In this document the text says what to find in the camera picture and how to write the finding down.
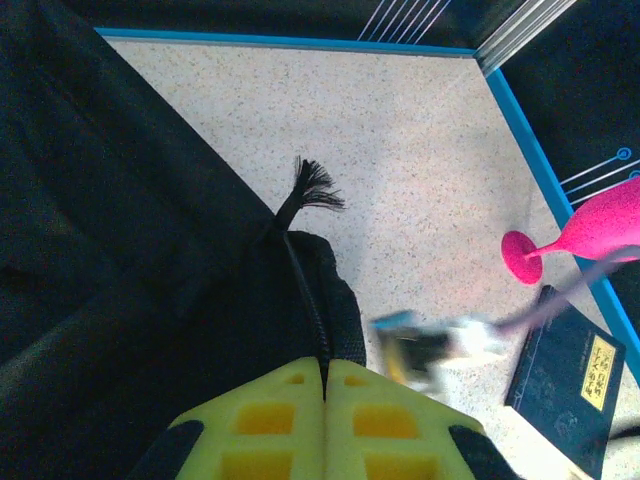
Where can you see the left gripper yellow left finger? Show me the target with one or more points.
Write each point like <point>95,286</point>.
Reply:
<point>260,450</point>

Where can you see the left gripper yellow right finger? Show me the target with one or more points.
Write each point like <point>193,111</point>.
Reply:
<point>390,450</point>

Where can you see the dark blue book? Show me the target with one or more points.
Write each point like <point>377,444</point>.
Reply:
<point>560,390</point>

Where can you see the black backpack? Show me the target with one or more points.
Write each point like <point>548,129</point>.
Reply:
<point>125,225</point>

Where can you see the pink plastic goblet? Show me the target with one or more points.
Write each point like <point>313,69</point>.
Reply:
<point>595,225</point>

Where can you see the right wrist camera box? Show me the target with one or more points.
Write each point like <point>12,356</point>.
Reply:
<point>475,335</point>

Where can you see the aluminium frame post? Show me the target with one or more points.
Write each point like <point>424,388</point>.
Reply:
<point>525,27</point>

